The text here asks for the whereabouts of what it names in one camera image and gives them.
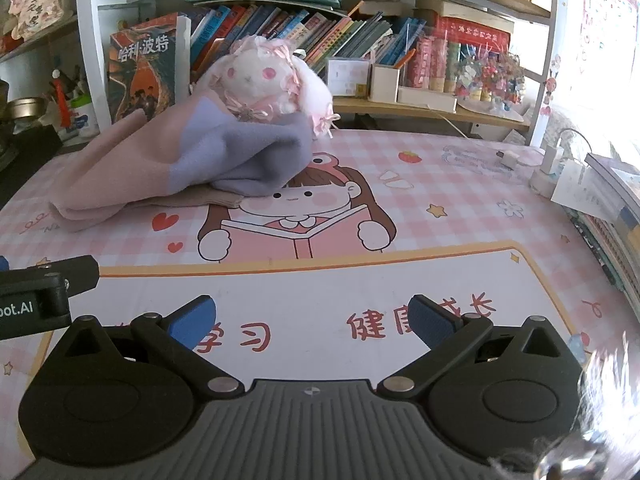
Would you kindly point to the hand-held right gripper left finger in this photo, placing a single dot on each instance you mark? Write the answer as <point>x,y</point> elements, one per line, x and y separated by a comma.
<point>192,322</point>

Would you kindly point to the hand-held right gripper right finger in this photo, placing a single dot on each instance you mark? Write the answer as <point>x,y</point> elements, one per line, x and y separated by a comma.
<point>430,322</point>

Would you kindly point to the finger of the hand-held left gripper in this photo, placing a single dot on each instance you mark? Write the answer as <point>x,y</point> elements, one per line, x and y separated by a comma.
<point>82,272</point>

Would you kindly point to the pink and purple sweater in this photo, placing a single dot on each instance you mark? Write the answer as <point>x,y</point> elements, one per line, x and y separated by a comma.
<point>150,160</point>

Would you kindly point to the pink printed desk mat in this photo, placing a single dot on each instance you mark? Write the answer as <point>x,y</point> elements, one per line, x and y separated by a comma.
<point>350,270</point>

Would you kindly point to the white plastic tub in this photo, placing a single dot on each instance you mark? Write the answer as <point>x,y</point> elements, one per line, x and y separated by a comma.
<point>85,120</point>

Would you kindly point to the metal bowl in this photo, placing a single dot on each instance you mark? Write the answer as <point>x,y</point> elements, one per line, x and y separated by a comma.
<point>25,109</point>

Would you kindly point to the white plug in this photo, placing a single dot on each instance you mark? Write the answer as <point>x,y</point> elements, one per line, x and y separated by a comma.
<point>510,160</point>

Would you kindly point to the fuzzy grey sleeve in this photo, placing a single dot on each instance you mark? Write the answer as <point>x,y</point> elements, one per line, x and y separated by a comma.
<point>600,410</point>

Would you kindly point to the white power adapter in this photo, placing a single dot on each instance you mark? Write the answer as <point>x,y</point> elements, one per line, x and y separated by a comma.
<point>547,170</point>

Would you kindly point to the white paper sheet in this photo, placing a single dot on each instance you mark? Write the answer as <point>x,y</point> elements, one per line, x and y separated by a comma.
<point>580,192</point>

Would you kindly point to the stack of books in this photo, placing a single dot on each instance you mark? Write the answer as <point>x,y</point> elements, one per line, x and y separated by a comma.
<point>615,230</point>

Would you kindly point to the dark illustrated book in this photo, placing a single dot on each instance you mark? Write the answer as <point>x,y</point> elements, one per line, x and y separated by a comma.
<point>145,60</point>

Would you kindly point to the white tray box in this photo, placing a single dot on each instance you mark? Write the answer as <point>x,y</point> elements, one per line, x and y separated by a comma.
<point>425,99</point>

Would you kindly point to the white wooden shelf unit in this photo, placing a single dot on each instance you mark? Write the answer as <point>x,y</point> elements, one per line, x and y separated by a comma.
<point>92,35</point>

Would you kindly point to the white pen holder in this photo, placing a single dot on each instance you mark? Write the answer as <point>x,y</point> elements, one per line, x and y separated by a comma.
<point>384,82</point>

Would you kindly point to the white pink plush bunny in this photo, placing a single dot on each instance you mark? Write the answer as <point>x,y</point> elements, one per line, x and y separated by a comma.
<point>250,75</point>

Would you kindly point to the red boxed book set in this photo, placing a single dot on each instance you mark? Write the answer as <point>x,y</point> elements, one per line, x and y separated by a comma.
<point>470,35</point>

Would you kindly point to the row of colourful books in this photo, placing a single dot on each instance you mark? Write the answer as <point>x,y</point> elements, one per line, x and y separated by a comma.
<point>310,30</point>

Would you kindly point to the alphabet wall poster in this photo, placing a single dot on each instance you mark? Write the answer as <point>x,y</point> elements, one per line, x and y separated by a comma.
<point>610,10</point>

